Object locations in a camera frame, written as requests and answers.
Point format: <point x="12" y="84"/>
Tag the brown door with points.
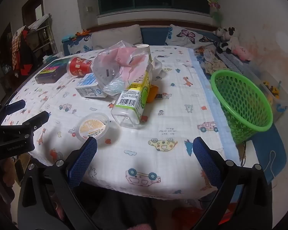
<point x="28" y="9"/>

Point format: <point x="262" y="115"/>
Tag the small butterfly print pillow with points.
<point x="79" y="44"/>

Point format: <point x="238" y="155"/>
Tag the teal toy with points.
<point x="68" y="38"/>

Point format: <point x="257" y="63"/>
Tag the yellow toy vehicle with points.
<point x="273" y="89"/>

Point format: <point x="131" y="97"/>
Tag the white paper cup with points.
<point x="144" y="48"/>

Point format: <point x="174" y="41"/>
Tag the printed blanket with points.
<point x="158" y="124"/>

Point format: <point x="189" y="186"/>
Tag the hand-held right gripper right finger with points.
<point x="205" y="163"/>

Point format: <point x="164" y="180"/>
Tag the orange toy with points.
<point x="82" y="32"/>

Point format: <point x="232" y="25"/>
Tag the clear plastic bag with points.
<point x="115" y="62"/>

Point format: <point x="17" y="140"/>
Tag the red instant noodle cup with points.
<point x="79" y="66"/>

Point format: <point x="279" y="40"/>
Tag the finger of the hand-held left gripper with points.
<point x="15" y="106"/>
<point x="39" y="119"/>

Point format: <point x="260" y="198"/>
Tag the grey patterned cloth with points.
<point x="232" y="62"/>

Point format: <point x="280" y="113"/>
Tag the hanging colourful decoration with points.
<point x="213" y="2"/>

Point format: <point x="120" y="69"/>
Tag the clothes on rack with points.
<point x="21" y="50"/>

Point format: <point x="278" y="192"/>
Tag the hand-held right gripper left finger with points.
<point x="84" y="163"/>

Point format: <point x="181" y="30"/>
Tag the blue floor mat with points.
<point x="266" y="136"/>

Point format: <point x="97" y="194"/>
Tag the metal shelf rack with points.
<point x="43" y="36"/>

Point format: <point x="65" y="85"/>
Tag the clear bottle yellow green label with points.
<point x="132" y="100"/>

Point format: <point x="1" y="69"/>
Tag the crumpled white wrapper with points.
<point x="158" y="67"/>

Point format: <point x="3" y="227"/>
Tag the beige patterned cloth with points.
<point x="214" y="61"/>

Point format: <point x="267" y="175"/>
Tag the small pudding cup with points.
<point x="92" y="125"/>

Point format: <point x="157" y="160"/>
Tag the blue cushion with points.
<point x="154" y="36"/>

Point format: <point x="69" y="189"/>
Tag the red plastic stool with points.
<point x="194" y="218"/>

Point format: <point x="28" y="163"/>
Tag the black white cow plush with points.
<point x="230" y="40"/>

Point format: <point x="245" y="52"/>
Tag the large butterfly print pillow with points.
<point x="184" y="37"/>

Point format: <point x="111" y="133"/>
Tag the white blue milk carton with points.
<point x="86" y="88"/>

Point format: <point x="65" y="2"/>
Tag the grey white plush toy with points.
<point x="218" y="32"/>

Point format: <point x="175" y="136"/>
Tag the pink plush toy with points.
<point x="242" y="52"/>

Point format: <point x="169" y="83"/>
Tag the green plastic basket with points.
<point x="242" y="100"/>

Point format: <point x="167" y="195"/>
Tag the beige pillow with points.
<point x="115" y="36"/>

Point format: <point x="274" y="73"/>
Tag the clear storage box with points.
<point x="261" y="81"/>

